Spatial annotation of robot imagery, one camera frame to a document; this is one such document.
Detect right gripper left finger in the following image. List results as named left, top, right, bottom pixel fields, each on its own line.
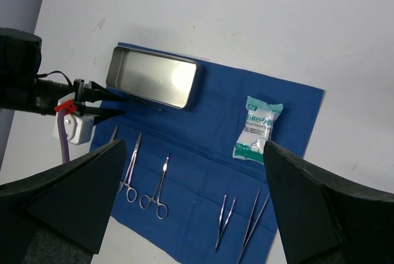
left=1, top=142, right=115, bottom=263

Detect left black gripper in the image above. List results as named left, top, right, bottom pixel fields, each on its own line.
left=73, top=79, right=127, bottom=121

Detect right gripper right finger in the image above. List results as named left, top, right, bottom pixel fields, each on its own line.
left=263, top=142, right=393, bottom=263

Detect steel needle holder forceps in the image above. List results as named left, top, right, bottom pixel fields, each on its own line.
left=108, top=137, right=127, bottom=196

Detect steel hemostat forceps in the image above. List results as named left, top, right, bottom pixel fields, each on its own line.
left=117, top=132, right=142, bottom=203

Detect metal instrument tray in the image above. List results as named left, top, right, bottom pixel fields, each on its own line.
left=106, top=46, right=201, bottom=109

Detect steel fine pointed tweezers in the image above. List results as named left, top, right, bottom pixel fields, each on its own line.
left=237, top=189, right=270, bottom=263

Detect steel surgical scissors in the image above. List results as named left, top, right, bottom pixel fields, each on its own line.
left=139, top=153, right=170, bottom=220

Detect green white gauze packet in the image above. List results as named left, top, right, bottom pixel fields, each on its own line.
left=232, top=96, right=283, bottom=164

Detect blue surgical drape cloth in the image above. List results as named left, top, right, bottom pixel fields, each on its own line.
left=90, top=61, right=324, bottom=263

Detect thin steel probe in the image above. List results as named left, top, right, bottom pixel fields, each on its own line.
left=127, top=98, right=163, bottom=111

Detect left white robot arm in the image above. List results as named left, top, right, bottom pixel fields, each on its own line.
left=1, top=28, right=127, bottom=124

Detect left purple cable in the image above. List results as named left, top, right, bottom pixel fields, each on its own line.
left=58, top=106, right=72, bottom=164

